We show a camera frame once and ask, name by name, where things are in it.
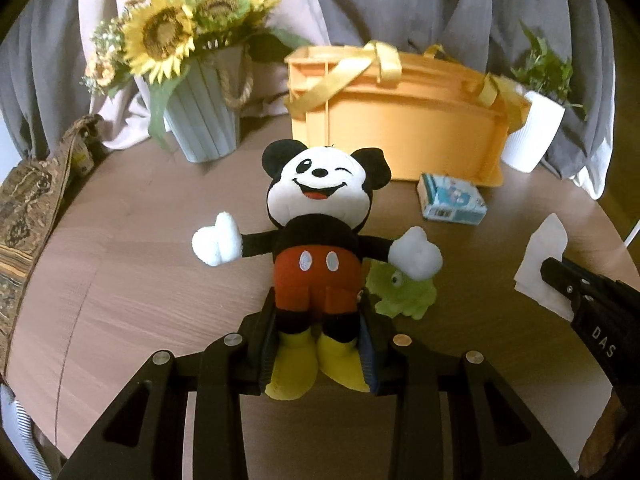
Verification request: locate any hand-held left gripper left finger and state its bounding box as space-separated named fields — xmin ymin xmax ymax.
xmin=57 ymin=302 xmax=279 ymax=480

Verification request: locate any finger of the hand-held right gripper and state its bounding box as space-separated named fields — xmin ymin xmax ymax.
xmin=540 ymin=257 xmax=617 ymax=307

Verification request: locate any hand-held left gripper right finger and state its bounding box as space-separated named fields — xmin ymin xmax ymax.
xmin=357 ymin=292 xmax=577 ymax=480

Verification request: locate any white paper napkin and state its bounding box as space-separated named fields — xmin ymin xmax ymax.
xmin=514 ymin=212 xmax=576 ymax=320

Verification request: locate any black mouse plush toy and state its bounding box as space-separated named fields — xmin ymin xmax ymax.
xmin=191 ymin=140 xmax=444 ymax=401

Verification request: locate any orange plastic basket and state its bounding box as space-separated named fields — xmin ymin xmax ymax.
xmin=284 ymin=40 xmax=532 ymax=189

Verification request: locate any green frog toy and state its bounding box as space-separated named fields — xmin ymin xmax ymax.
xmin=365 ymin=262 xmax=439 ymax=322

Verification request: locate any blue tissue packet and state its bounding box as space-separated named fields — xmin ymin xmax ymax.
xmin=417 ymin=172 xmax=489 ymax=226

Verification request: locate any white plant pot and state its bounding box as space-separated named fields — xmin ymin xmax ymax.
xmin=500 ymin=89 xmax=567 ymax=174

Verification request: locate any green leafy plant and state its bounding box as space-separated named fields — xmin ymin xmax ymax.
xmin=510 ymin=21 xmax=587 ymax=122

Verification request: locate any grey ribbed vase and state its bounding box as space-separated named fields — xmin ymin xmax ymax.
xmin=162 ymin=42 xmax=255 ymax=163

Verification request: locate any white striped fabric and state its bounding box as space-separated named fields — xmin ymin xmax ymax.
xmin=0 ymin=384 xmax=52 ymax=480

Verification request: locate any small yellow packet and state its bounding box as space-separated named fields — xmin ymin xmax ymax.
xmin=72 ymin=134 xmax=99 ymax=177

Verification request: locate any brown patterned cushion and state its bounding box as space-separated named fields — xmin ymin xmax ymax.
xmin=0 ymin=115 xmax=106 ymax=377

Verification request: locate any grey curtain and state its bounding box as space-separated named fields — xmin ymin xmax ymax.
xmin=0 ymin=0 xmax=117 ymax=162
xmin=305 ymin=0 xmax=617 ymax=198

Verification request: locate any sunflower bouquet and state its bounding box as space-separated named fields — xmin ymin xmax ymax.
xmin=81 ymin=0 xmax=312 ymax=154

